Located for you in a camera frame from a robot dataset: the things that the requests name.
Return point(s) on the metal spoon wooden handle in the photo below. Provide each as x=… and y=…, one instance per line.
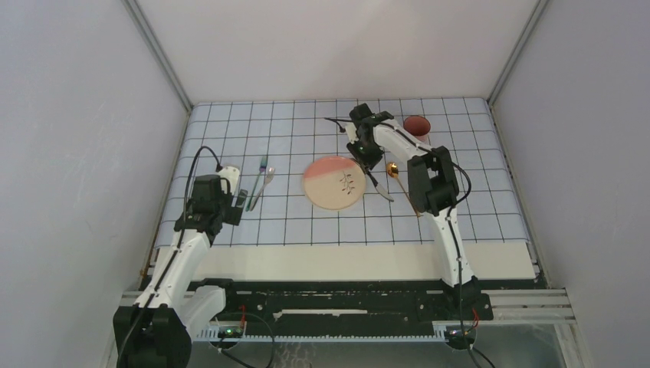
x=393, y=171

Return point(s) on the white slotted cable duct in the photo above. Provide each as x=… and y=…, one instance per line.
x=215, y=333

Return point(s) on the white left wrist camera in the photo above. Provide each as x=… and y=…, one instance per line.
x=229, y=177

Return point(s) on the white checked tablecloth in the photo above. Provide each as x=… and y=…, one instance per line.
x=299, y=184

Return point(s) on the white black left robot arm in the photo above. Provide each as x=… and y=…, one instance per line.
x=157, y=330

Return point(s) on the pink patterned mug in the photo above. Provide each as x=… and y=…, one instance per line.
x=417, y=126

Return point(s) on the iridescent rainbow fork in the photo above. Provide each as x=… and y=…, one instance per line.
x=261, y=171

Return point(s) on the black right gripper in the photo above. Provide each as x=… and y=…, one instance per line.
x=369, y=162

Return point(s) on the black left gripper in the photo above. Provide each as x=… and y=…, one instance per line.
x=232, y=213

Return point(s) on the cream pink branch plate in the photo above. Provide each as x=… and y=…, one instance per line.
x=334, y=183

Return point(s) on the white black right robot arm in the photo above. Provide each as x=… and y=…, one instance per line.
x=433, y=187

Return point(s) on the silver metal fork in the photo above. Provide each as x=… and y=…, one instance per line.
x=268, y=177

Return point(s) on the metal cutlery piece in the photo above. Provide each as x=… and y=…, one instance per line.
x=379, y=188

